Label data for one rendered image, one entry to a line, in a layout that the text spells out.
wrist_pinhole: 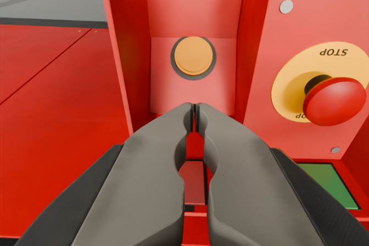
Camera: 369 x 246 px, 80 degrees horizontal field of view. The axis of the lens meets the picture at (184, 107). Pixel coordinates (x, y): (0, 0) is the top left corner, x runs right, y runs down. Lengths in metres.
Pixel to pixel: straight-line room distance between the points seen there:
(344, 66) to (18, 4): 1.13
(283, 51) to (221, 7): 0.09
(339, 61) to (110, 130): 0.33
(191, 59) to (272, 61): 0.08
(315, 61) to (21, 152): 0.40
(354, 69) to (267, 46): 0.07
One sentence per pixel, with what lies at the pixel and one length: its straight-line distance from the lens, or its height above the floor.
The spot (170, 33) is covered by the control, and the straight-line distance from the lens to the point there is 0.24.
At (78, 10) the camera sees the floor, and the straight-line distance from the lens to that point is 1.06.
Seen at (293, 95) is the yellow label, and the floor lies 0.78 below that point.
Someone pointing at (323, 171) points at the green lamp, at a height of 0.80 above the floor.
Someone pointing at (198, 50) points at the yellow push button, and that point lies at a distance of 0.23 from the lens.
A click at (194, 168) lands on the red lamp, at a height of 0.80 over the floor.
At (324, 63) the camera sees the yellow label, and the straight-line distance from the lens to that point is 0.19.
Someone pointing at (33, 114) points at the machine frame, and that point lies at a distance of 0.50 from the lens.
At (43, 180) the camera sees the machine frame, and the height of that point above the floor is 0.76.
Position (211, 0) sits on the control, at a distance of 0.23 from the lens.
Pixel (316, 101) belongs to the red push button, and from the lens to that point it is 0.17.
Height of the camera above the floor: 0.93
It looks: 54 degrees down
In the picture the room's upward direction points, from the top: 177 degrees counter-clockwise
